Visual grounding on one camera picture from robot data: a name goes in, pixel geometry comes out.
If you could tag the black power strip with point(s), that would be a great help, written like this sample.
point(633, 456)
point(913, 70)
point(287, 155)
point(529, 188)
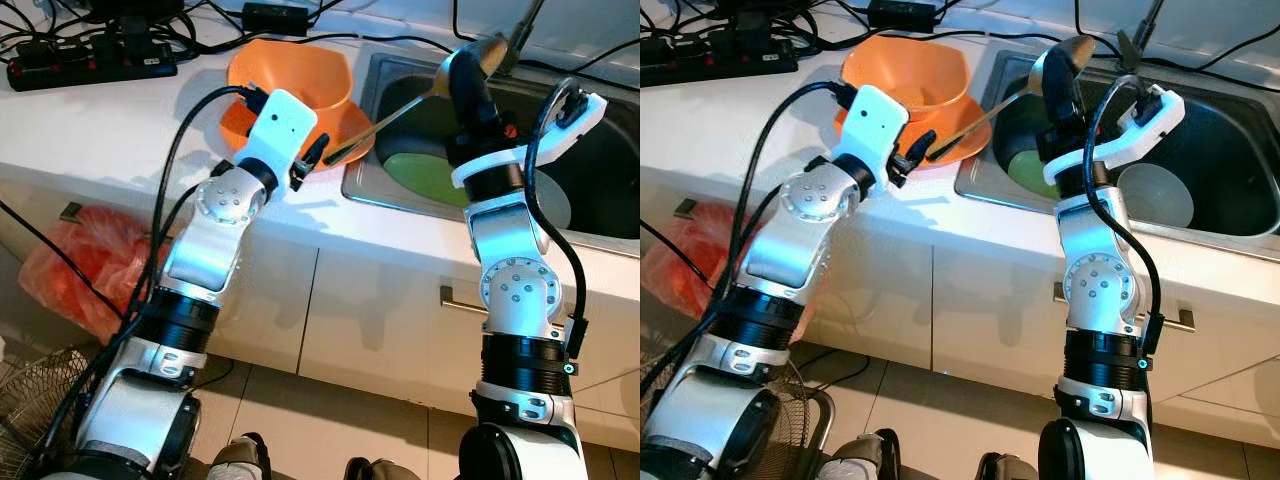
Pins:
point(90, 68)
point(720, 65)

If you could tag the orange plastic bowl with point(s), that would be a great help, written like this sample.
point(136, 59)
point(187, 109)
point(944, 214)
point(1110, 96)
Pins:
point(290, 70)
point(905, 68)

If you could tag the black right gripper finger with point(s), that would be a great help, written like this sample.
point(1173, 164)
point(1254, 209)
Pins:
point(460, 85)
point(1068, 95)
point(482, 95)
point(1045, 85)

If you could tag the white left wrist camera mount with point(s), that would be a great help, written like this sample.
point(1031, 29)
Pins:
point(880, 120)
point(280, 125)

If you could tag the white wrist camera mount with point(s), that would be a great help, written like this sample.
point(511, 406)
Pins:
point(880, 120)
point(280, 125)
point(590, 115)
point(1165, 110)

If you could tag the red plastic bag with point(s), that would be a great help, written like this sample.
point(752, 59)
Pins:
point(700, 265)
point(85, 275)

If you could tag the grey metal faucet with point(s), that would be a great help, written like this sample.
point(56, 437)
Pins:
point(1132, 50)
point(522, 35)

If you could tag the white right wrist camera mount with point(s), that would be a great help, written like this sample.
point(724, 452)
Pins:
point(1165, 110)
point(590, 115)

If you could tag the pale grey bowl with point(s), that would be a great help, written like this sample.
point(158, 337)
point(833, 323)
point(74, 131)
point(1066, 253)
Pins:
point(1160, 200)
point(558, 208)

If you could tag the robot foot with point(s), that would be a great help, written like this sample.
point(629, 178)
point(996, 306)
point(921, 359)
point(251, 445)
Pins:
point(1005, 468)
point(380, 468)
point(862, 458)
point(240, 458)

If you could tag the long silver metal spoon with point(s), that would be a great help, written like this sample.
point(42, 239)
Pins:
point(1075, 52)
point(490, 52)

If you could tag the orange plastic plate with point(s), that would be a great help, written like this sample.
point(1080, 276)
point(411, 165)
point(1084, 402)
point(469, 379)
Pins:
point(960, 125)
point(345, 125)

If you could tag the white cabinet door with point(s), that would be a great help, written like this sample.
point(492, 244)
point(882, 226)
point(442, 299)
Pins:
point(900, 300)
point(990, 330)
point(380, 330)
point(280, 300)

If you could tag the stainless steel sink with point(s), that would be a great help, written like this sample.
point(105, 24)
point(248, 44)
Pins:
point(600, 180)
point(1230, 140)

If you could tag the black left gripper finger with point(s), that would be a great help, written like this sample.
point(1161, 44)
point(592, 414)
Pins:
point(318, 152)
point(922, 146)

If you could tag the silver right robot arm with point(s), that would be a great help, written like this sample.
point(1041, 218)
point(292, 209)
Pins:
point(515, 290)
point(1100, 290)

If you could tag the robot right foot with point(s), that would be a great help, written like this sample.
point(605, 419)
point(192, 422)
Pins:
point(1005, 468)
point(380, 468)

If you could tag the black box device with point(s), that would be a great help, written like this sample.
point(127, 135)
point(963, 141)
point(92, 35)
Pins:
point(135, 10)
point(760, 8)

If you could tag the green plate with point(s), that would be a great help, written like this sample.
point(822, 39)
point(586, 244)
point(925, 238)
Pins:
point(1025, 175)
point(420, 180)

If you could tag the black power adapter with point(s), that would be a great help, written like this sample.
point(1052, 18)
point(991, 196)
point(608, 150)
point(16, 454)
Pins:
point(278, 18)
point(905, 14)

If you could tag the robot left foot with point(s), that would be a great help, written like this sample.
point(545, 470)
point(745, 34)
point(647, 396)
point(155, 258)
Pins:
point(240, 458)
point(862, 458)

